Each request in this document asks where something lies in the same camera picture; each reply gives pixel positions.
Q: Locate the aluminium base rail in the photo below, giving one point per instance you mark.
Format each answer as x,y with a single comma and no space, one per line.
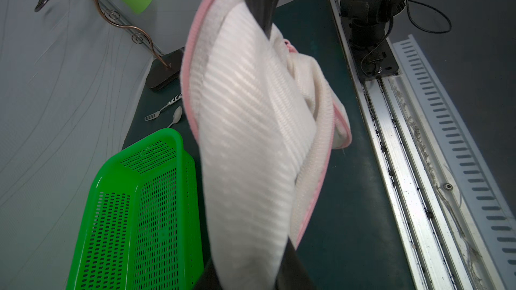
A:
442,244

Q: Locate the white slotted cable duct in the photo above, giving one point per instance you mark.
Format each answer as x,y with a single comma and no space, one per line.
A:
475,183

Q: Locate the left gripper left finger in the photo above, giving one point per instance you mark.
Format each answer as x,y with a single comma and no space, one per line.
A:
208,279

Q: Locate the green plastic basket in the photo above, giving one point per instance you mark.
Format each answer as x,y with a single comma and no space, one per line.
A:
141,226

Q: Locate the round white mesh bag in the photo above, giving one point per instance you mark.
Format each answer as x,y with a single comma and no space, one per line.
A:
266,121

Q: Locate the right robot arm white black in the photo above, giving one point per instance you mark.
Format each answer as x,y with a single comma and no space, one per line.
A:
367,23

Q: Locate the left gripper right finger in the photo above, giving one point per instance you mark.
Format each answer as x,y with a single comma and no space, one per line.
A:
292,275

